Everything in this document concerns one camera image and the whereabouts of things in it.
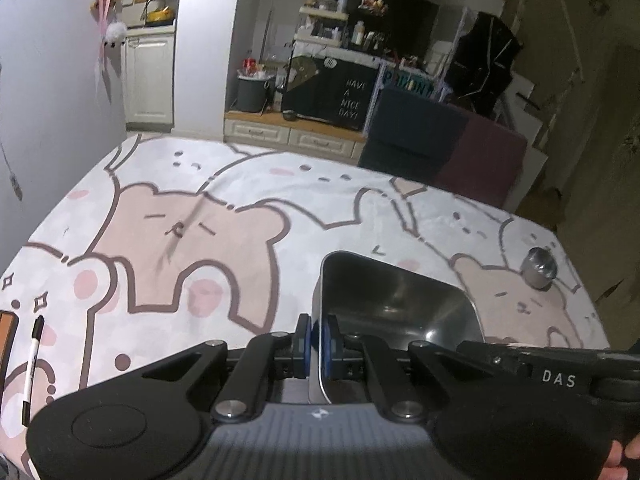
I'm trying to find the maroon chair back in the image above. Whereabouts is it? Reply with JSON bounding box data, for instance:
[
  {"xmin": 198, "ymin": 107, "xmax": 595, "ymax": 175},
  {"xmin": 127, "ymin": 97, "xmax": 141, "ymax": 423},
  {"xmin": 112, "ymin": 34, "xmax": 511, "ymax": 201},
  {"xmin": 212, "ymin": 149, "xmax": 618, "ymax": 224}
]
[{"xmin": 432, "ymin": 105, "xmax": 528, "ymax": 211}]

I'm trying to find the white lower kitchen cabinet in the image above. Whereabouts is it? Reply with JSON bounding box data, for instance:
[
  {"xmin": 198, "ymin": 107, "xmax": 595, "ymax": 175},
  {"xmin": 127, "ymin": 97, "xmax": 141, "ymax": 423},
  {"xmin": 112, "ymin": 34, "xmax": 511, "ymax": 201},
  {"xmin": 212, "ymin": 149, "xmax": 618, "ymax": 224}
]
[{"xmin": 122, "ymin": 30, "xmax": 177, "ymax": 131}]

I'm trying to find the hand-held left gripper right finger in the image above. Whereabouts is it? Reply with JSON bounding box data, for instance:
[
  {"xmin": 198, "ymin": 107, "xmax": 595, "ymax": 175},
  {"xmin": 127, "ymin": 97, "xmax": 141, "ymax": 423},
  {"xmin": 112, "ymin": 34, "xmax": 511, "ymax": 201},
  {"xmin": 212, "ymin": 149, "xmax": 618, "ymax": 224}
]
[{"xmin": 314, "ymin": 314, "xmax": 483, "ymax": 426}]

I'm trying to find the grey trash bin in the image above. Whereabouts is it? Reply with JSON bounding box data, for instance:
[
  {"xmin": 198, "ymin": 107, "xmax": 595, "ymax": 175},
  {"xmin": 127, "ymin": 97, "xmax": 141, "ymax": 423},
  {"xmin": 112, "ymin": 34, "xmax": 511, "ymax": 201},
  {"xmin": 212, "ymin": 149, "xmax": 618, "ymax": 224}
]
[{"xmin": 236, "ymin": 74, "xmax": 276, "ymax": 114}]

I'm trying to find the white shelf rack with bottles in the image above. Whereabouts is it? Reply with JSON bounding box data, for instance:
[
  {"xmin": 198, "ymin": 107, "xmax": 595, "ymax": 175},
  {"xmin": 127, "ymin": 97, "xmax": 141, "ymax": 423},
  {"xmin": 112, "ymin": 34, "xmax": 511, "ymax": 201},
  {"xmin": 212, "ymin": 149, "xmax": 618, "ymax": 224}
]
[{"xmin": 292, "ymin": 5, "xmax": 351, "ymax": 51}]

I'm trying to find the black hanging jacket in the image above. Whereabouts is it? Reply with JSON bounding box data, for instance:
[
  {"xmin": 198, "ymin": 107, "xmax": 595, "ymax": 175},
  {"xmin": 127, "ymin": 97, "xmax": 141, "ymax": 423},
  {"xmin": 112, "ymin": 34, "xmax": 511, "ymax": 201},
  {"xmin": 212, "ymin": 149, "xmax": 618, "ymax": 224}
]
[{"xmin": 442, "ymin": 10, "xmax": 523, "ymax": 111}]

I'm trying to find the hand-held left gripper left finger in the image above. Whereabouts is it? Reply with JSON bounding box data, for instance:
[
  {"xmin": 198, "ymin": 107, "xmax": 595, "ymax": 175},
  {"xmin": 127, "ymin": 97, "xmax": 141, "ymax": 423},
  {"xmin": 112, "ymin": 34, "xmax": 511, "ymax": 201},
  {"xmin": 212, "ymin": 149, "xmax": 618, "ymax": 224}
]
[{"xmin": 142, "ymin": 312, "xmax": 313, "ymax": 426}]

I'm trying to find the dark blue chair back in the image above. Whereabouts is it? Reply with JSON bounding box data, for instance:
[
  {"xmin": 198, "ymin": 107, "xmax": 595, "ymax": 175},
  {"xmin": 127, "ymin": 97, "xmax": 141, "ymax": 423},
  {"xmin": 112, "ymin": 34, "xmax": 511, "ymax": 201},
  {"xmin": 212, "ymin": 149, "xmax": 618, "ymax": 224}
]
[{"xmin": 357, "ymin": 85, "xmax": 471, "ymax": 183}]

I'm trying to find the pink ribbon with pompom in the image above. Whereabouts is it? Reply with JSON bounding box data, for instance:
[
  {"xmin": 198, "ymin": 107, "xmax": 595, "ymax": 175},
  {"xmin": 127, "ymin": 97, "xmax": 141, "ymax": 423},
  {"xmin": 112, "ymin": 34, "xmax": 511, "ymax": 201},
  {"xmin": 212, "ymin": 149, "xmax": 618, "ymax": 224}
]
[{"xmin": 92, "ymin": 0, "xmax": 128, "ymax": 106}]

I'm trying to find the black and white marker pen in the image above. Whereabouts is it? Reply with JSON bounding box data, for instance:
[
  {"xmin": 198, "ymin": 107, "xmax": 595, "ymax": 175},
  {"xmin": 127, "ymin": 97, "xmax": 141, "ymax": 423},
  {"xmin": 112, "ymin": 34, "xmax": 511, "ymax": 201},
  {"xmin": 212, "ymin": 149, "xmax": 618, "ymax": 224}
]
[{"xmin": 20, "ymin": 316, "xmax": 47, "ymax": 428}]

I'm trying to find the brown patterned box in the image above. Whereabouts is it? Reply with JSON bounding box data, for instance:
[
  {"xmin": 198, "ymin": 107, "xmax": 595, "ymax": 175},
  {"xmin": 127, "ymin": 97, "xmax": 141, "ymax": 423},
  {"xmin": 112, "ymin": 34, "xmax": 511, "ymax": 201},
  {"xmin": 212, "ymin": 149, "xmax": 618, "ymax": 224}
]
[{"xmin": 0, "ymin": 310, "xmax": 20, "ymax": 378}]

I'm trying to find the wooden-top low drawer cabinet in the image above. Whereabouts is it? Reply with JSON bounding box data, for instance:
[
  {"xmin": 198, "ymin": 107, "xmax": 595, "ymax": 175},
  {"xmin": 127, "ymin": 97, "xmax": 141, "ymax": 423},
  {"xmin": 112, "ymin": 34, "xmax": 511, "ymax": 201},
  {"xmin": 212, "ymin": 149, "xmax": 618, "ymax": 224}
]
[{"xmin": 223, "ymin": 110, "xmax": 368, "ymax": 163}]

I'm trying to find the yellow pot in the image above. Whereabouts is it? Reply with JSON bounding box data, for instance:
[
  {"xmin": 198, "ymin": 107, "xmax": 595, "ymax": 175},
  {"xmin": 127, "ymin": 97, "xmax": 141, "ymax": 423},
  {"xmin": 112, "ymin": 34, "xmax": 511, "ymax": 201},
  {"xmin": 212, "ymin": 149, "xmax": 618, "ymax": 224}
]
[{"xmin": 145, "ymin": 0, "xmax": 177, "ymax": 26}]

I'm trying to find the black printed cabinet cloth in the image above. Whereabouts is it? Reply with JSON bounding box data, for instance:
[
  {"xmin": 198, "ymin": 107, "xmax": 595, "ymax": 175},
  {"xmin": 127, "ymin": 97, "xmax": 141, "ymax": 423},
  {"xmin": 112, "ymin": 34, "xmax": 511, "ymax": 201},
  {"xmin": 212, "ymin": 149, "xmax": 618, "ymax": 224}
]
[{"xmin": 281, "ymin": 55, "xmax": 383, "ymax": 123}]

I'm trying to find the bear-print tablecloth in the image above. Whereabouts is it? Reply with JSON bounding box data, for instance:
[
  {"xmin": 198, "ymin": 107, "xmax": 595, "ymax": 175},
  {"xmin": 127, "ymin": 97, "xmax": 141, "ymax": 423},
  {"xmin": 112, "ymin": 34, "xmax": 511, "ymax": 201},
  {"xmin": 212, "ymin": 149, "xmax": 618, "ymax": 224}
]
[{"xmin": 0, "ymin": 132, "xmax": 613, "ymax": 480}]

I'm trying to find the small round steel bowl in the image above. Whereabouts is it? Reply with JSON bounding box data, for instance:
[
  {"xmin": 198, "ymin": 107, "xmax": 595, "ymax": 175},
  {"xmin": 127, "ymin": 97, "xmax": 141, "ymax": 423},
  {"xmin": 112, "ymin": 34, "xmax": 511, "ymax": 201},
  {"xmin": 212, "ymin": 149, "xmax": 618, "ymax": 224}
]
[{"xmin": 521, "ymin": 247, "xmax": 558, "ymax": 289}]

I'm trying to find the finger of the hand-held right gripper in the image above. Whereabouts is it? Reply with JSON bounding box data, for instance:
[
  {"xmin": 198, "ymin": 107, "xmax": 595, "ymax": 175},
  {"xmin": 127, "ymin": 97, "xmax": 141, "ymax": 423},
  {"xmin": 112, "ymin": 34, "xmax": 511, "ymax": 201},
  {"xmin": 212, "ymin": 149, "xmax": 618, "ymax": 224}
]
[{"xmin": 457, "ymin": 340, "xmax": 521, "ymax": 378}]

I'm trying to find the square steel container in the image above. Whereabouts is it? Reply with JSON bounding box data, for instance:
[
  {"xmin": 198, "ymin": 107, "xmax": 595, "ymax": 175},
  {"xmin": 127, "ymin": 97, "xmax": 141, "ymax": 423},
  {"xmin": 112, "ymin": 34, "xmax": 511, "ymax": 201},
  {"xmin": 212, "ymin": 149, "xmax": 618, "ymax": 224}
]
[{"xmin": 309, "ymin": 251, "xmax": 485, "ymax": 406}]

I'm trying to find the teal printed box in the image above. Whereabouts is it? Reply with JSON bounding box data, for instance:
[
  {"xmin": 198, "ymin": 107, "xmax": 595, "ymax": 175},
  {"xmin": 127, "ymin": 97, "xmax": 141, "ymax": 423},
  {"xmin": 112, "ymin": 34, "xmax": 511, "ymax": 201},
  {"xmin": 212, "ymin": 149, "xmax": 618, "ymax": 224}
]
[{"xmin": 380, "ymin": 60, "xmax": 451, "ymax": 103}]

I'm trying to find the person's right hand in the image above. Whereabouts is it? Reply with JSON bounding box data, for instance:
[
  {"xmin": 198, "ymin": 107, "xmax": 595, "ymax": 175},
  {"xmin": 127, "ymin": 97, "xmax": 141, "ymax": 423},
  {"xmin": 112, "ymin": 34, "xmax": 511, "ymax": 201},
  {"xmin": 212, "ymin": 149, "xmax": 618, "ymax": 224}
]
[{"xmin": 601, "ymin": 432, "xmax": 640, "ymax": 480}]

